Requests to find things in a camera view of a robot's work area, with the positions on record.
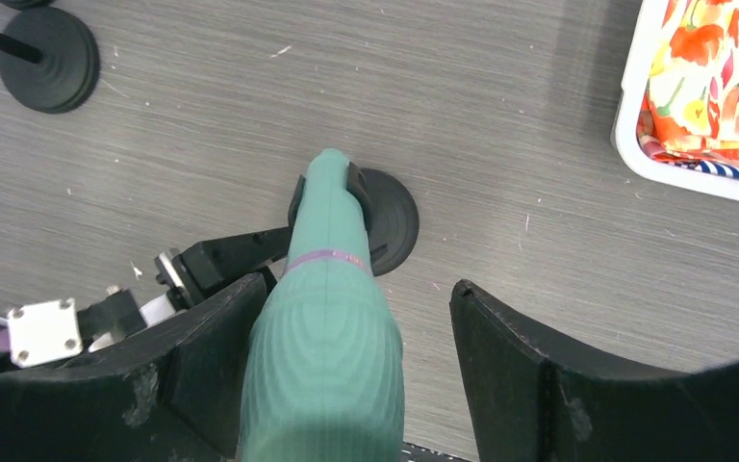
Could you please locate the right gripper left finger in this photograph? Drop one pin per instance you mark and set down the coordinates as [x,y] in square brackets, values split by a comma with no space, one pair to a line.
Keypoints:
[171,393]

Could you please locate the mint green microphone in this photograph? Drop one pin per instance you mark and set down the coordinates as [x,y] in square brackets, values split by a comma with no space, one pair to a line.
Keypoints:
[324,378]

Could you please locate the orange patterned cloth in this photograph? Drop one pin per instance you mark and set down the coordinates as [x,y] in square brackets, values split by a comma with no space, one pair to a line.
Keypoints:
[689,115]

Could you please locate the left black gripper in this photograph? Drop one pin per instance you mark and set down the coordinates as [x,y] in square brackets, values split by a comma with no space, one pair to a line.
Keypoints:
[206,268]

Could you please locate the white plastic basket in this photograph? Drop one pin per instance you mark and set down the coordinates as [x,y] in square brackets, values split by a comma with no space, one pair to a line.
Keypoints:
[623,137]

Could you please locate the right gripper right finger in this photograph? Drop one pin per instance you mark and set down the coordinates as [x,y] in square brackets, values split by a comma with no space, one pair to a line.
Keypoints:
[537,394]

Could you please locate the black mic stand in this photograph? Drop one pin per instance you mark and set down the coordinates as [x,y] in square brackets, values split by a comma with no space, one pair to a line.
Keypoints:
[392,223]
[49,58]

